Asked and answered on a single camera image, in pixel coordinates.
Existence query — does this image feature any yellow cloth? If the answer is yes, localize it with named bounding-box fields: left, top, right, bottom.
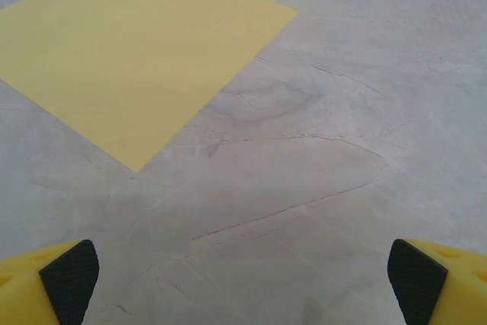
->
left=0, top=0, right=300, bottom=174

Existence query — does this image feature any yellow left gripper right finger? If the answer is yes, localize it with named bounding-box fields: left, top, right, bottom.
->
left=387, top=238, right=487, bottom=325

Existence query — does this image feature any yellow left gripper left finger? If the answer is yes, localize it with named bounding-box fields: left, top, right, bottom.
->
left=0, top=239, right=100, bottom=325

